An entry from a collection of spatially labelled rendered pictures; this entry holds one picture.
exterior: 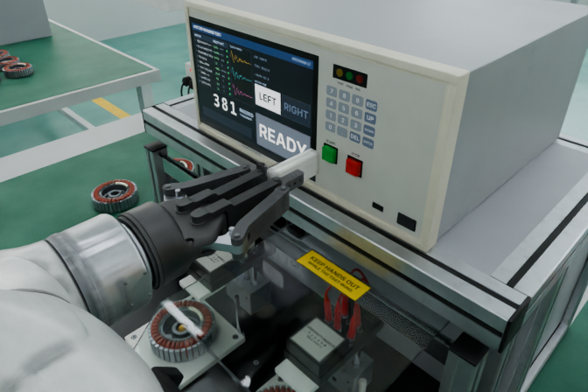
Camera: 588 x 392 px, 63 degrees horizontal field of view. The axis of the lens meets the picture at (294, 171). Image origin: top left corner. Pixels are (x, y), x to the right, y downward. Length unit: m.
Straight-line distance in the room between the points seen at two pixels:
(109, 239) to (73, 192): 1.01
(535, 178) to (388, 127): 0.29
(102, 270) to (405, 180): 0.31
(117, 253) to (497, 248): 0.40
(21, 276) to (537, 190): 0.60
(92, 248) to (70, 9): 5.10
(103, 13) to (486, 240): 5.23
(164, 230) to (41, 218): 0.93
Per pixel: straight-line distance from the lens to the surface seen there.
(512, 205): 0.67
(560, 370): 1.00
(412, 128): 0.50
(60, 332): 0.25
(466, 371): 0.56
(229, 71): 0.70
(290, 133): 0.63
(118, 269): 0.41
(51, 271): 0.40
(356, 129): 0.55
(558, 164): 0.80
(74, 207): 1.35
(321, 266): 0.60
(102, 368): 0.24
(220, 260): 0.83
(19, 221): 1.36
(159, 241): 0.43
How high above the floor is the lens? 1.47
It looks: 31 degrees down
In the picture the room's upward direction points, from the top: straight up
